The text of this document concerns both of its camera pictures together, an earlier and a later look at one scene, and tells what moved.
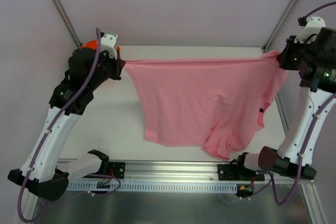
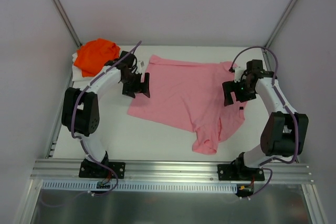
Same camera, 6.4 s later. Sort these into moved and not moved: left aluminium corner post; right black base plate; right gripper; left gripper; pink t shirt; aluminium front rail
Moved: left gripper; pink t shirt; right gripper
Not moved: aluminium front rail; left aluminium corner post; right black base plate
